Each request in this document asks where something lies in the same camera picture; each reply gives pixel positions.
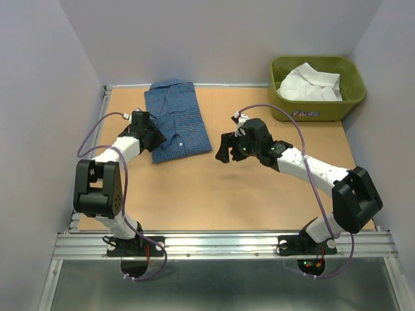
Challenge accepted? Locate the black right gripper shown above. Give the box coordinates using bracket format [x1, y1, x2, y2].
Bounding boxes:
[214, 130, 260, 164]

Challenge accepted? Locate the blue plaid long sleeve shirt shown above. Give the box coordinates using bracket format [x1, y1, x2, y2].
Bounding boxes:
[145, 78, 212, 164]

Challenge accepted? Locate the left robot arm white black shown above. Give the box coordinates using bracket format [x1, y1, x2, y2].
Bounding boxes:
[73, 109, 165, 255]

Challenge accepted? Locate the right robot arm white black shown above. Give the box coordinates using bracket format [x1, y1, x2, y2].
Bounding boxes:
[215, 114, 383, 253]

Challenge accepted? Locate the green plastic bin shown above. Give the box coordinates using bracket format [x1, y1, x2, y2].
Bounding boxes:
[268, 55, 366, 122]

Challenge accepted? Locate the white cloth in bin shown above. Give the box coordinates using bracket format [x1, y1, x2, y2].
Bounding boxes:
[277, 62, 342, 102]

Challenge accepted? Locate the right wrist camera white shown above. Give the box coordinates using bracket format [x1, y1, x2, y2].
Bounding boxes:
[231, 111, 250, 137]

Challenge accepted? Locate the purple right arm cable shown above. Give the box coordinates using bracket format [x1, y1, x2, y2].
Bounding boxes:
[231, 103, 355, 280]

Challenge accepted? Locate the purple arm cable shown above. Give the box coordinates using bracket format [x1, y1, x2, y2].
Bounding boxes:
[77, 111, 168, 282]
[231, 103, 355, 280]

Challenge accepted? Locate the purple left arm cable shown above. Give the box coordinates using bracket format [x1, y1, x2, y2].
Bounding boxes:
[77, 111, 168, 282]

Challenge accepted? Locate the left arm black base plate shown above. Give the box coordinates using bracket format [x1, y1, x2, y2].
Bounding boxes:
[102, 236, 167, 282]

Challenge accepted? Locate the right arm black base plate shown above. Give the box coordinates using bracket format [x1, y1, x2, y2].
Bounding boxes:
[277, 233, 338, 276]

